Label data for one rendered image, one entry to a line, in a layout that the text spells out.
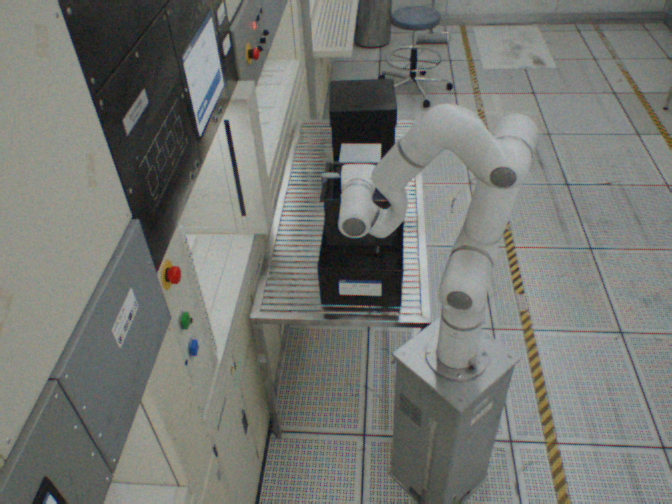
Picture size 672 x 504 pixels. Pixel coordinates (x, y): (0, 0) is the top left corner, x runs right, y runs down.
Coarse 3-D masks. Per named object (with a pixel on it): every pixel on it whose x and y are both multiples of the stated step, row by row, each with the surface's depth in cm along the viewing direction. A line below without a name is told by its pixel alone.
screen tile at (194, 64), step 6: (192, 60) 142; (198, 60) 147; (186, 66) 138; (192, 66) 142; (198, 66) 147; (192, 72) 142; (204, 72) 152; (192, 78) 142; (204, 78) 152; (198, 84) 147; (204, 84) 152; (198, 90) 147; (204, 90) 152; (198, 96) 147; (198, 102) 147
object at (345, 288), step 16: (400, 224) 210; (400, 240) 215; (320, 256) 196; (336, 256) 218; (352, 256) 218; (368, 256) 217; (384, 256) 217; (400, 256) 216; (320, 272) 191; (336, 272) 190; (352, 272) 190; (368, 272) 189; (384, 272) 189; (400, 272) 188; (320, 288) 196; (336, 288) 195; (352, 288) 195; (368, 288) 194; (384, 288) 194; (400, 288) 193; (336, 304) 201; (352, 304) 200; (368, 304) 199; (384, 304) 199; (400, 304) 198
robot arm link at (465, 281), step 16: (464, 256) 155; (480, 256) 155; (448, 272) 153; (464, 272) 150; (480, 272) 151; (448, 288) 151; (464, 288) 148; (480, 288) 149; (448, 304) 153; (464, 304) 150; (480, 304) 151; (448, 320) 167; (464, 320) 163; (480, 320) 166
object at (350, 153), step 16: (352, 144) 180; (368, 144) 180; (352, 160) 174; (368, 160) 173; (336, 176) 181; (336, 208) 178; (384, 208) 177; (336, 224) 182; (336, 240) 186; (352, 240) 186; (368, 240) 185; (384, 240) 185
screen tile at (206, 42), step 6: (204, 36) 151; (204, 42) 151; (210, 42) 156; (204, 48) 151; (204, 54) 151; (216, 54) 162; (210, 60) 156; (216, 60) 162; (210, 66) 157; (216, 66) 162; (210, 72) 157; (210, 78) 157
